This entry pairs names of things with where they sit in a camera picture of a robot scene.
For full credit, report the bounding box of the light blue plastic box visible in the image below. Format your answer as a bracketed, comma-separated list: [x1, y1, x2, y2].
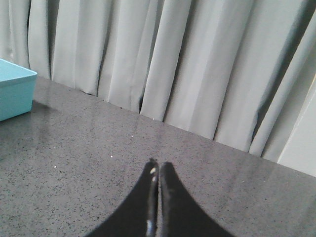
[0, 59, 38, 121]

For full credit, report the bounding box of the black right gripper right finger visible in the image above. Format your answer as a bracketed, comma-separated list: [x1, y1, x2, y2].
[160, 162, 232, 237]

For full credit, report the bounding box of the white pleated curtain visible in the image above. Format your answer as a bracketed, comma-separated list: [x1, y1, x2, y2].
[0, 0, 316, 175]

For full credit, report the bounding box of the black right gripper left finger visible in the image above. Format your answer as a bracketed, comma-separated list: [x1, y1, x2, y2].
[87, 160, 159, 237]

